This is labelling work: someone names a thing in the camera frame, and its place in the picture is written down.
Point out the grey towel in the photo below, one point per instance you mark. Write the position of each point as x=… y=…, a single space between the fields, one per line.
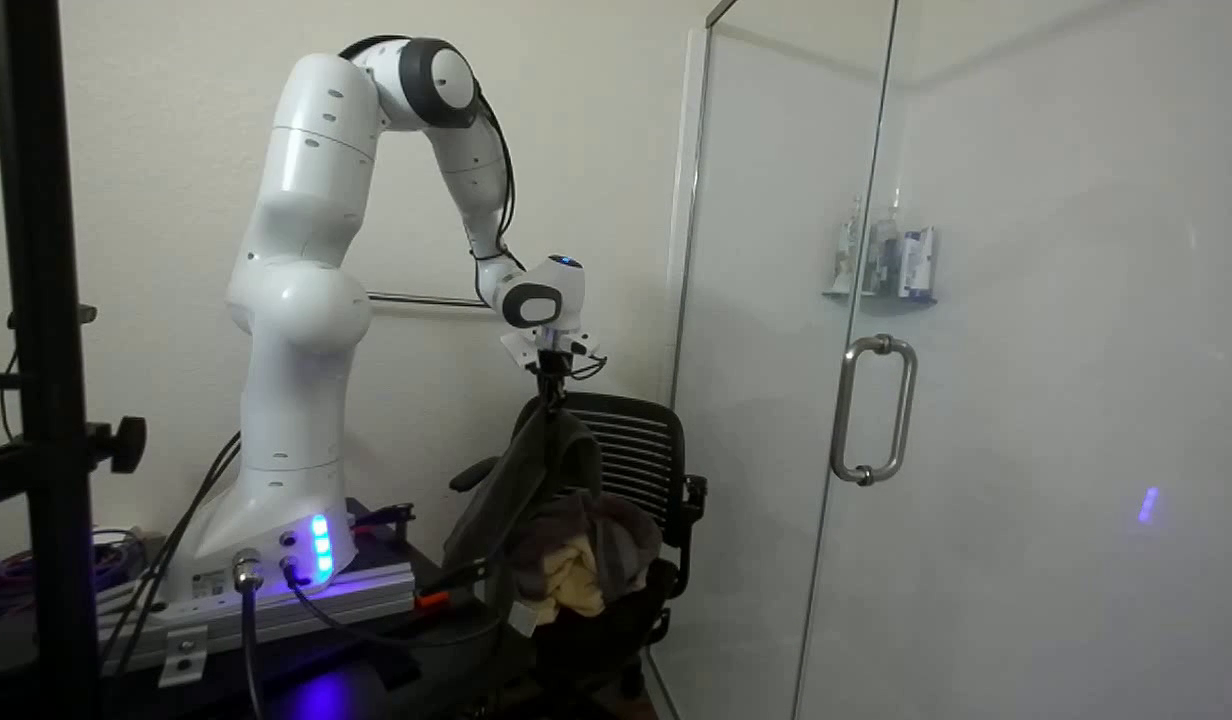
x=509 y=470

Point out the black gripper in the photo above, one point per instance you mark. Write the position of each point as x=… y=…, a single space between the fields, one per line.
x=549 y=369

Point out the glass shower door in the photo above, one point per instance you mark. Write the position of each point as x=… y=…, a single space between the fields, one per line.
x=1070 y=401

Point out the yellow towel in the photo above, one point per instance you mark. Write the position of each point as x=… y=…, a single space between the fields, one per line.
x=574 y=577

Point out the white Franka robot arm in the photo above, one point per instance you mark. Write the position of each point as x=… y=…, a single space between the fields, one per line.
x=290 y=332

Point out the shower shelf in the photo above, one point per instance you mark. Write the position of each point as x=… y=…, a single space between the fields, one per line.
x=883 y=303

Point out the black stand knob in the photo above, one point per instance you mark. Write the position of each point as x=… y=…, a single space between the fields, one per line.
x=122 y=440

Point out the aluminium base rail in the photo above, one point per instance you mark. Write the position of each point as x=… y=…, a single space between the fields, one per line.
x=321 y=600

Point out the glass shower panel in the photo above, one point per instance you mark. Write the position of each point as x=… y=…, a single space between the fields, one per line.
x=760 y=266

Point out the blue white container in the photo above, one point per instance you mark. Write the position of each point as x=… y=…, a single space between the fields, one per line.
x=919 y=266

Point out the metal towel bar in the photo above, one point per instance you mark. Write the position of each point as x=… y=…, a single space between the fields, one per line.
x=420 y=303

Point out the black mesh office chair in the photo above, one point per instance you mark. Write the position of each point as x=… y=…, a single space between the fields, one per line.
x=640 y=453

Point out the black stand pole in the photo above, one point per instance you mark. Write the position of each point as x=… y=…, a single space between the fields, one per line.
x=48 y=401

